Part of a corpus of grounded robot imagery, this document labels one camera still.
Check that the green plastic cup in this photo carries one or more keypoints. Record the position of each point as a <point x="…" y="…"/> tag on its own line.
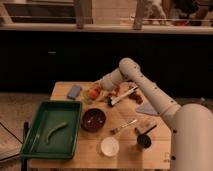
<point x="86" y="98"/>

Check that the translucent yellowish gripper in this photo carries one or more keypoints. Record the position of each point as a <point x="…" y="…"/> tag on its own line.
<point x="102" y="93"/>

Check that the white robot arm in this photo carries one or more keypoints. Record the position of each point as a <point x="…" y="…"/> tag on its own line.
<point x="191" y="124"/>

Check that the light blue cloth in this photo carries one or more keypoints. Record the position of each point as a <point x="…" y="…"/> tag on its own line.
<point x="146" y="108"/>

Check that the white black handled brush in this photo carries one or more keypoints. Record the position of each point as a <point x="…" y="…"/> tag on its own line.
<point x="113" y="101"/>

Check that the blue sponge block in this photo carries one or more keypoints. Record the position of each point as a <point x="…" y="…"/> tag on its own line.
<point x="74" y="92"/>

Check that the green plastic tray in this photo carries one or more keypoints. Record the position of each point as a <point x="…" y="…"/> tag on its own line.
<point x="63" y="142"/>

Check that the dark red dried fruit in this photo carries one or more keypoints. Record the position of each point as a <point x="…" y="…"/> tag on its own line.
<point x="136" y="97"/>

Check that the dark maroon bowl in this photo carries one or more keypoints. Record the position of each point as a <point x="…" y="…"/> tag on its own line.
<point x="93" y="120"/>

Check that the metal measuring cup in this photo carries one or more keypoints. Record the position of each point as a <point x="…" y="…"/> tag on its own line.
<point x="143" y="139"/>

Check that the white round cup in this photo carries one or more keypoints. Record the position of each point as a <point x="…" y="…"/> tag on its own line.
<point x="109" y="146"/>

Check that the orange bowl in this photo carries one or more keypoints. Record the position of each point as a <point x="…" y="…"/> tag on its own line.
<point x="114" y="92"/>

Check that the green bean pod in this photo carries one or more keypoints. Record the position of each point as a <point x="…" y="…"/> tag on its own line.
<point x="53" y="130"/>

